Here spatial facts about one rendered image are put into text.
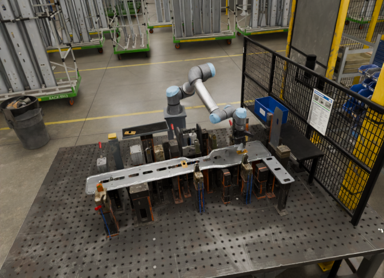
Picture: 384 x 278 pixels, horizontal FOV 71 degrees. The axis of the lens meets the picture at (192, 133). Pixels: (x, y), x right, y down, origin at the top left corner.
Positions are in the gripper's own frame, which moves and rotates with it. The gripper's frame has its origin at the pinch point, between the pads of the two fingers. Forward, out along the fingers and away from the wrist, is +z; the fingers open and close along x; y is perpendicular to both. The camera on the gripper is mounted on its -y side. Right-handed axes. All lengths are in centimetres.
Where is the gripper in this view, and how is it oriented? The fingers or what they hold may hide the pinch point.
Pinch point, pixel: (242, 149)
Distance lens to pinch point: 211.2
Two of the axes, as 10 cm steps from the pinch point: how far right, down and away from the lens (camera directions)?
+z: 0.7, 8.4, 5.5
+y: -9.6, 1.9, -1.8
